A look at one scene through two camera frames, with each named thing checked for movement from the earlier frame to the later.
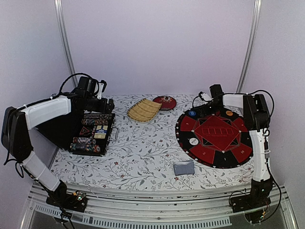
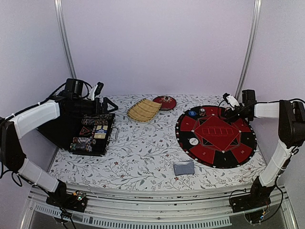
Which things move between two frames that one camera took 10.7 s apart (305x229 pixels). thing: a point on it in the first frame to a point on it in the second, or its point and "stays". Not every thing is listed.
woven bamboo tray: (143, 110) stays
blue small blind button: (192, 113) stays
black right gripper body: (213, 109) to (235, 118)
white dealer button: (193, 141) stays
